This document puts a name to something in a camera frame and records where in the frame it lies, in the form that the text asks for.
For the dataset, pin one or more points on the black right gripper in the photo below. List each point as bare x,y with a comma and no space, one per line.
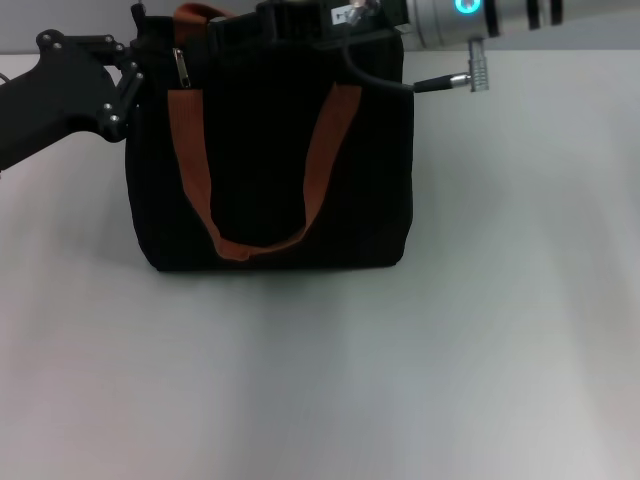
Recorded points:
305,22

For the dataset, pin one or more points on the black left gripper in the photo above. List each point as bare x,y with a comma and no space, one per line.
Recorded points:
50,100

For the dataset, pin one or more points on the silver zipper pull tab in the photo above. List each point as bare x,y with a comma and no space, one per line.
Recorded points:
181,70

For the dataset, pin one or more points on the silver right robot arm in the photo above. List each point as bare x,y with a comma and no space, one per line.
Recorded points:
450,20

